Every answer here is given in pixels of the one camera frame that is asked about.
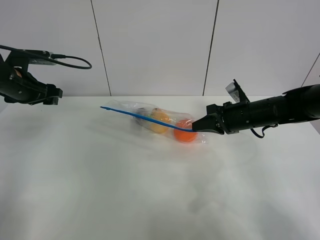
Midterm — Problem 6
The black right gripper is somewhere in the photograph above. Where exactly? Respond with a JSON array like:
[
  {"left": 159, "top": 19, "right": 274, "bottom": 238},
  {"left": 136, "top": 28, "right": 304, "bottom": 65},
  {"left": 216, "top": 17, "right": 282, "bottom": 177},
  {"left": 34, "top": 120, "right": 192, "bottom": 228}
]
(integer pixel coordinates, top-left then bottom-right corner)
[{"left": 192, "top": 102, "right": 250, "bottom": 135}]

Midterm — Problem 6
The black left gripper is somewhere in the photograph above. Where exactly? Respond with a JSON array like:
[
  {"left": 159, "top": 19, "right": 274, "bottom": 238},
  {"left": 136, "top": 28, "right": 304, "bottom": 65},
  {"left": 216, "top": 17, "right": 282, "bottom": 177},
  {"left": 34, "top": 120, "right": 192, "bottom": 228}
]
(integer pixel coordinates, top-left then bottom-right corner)
[{"left": 3, "top": 50, "right": 62, "bottom": 105}]

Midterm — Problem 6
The clear zip bag blue strip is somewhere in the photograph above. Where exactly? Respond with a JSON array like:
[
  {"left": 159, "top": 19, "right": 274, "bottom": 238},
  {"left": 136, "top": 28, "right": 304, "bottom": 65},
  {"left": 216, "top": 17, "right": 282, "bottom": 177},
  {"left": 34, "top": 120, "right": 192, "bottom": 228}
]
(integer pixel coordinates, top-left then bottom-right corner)
[{"left": 103, "top": 100, "right": 208, "bottom": 144}]

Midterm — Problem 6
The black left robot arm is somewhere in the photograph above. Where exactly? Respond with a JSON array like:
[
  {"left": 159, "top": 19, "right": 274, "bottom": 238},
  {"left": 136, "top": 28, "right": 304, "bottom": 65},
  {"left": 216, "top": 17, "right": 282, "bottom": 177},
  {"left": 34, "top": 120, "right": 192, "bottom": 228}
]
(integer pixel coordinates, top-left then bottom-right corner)
[{"left": 0, "top": 49, "right": 63, "bottom": 105}]

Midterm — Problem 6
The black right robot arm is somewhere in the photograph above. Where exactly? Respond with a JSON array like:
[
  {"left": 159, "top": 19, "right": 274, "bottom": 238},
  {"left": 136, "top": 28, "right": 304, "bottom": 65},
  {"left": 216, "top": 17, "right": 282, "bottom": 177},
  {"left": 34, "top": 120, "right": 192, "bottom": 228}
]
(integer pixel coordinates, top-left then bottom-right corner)
[{"left": 192, "top": 84, "right": 320, "bottom": 135}]

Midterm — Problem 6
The orange toy orange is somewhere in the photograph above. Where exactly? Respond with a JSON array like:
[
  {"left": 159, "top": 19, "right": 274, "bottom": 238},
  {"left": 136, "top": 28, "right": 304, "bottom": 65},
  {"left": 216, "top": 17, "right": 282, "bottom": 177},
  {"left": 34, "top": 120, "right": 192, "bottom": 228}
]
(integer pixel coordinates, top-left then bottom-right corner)
[{"left": 173, "top": 118, "right": 198, "bottom": 143}]

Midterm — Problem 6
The yellow toy pear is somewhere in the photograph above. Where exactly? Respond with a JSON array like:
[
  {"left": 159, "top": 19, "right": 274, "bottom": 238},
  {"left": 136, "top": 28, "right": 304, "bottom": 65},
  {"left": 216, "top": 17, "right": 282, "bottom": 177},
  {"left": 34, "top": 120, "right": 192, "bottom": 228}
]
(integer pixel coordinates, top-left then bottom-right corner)
[{"left": 147, "top": 107, "right": 171, "bottom": 135}]

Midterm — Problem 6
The purple toy eggplant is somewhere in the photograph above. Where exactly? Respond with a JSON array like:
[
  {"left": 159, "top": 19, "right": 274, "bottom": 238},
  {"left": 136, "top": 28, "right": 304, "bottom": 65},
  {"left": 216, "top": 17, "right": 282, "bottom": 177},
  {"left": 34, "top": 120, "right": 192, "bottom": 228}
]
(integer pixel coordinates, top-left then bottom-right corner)
[{"left": 133, "top": 107, "right": 153, "bottom": 127}]

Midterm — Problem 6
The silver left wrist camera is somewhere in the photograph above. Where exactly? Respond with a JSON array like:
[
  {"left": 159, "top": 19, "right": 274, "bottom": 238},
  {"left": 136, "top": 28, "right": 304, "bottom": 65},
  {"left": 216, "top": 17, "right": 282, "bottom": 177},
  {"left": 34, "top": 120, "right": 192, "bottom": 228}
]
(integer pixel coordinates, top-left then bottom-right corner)
[{"left": 27, "top": 50, "right": 56, "bottom": 66}]

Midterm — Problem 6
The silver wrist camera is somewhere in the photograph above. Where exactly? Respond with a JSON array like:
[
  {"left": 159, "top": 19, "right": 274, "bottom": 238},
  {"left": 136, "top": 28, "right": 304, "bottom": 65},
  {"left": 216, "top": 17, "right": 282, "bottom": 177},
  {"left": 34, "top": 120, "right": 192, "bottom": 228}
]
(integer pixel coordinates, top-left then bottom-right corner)
[
  {"left": 225, "top": 82, "right": 241, "bottom": 103},
  {"left": 27, "top": 50, "right": 56, "bottom": 66}
]

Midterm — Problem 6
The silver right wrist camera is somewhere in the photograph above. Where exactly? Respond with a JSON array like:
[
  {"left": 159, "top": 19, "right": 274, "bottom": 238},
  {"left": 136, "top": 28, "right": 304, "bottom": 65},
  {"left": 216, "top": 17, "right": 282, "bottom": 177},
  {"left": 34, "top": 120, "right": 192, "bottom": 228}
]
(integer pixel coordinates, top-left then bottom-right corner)
[{"left": 225, "top": 82, "right": 241, "bottom": 103}]

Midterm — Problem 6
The black right camera cable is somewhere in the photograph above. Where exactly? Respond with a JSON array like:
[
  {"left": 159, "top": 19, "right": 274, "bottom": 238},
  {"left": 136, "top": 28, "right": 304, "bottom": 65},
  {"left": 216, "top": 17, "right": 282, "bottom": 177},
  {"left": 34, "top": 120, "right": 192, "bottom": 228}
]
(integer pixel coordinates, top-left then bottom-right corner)
[{"left": 249, "top": 123, "right": 278, "bottom": 139}]

